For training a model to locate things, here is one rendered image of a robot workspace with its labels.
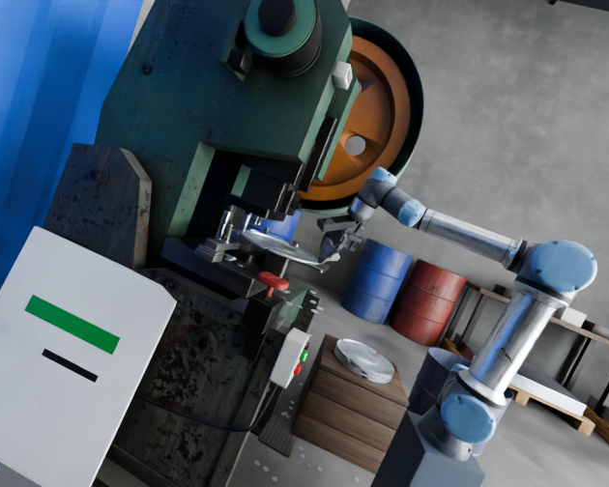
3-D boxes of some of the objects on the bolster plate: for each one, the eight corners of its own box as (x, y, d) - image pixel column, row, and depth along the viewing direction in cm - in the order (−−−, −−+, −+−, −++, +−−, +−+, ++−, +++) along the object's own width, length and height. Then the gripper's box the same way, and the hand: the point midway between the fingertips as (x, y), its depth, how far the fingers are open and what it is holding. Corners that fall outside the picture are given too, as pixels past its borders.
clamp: (238, 258, 102) (249, 229, 101) (212, 262, 86) (224, 227, 85) (222, 251, 103) (233, 222, 102) (193, 253, 87) (206, 219, 86)
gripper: (375, 225, 99) (337, 275, 106) (362, 211, 105) (327, 259, 113) (357, 217, 94) (319, 271, 101) (343, 203, 100) (308, 253, 108)
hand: (319, 259), depth 105 cm, fingers closed
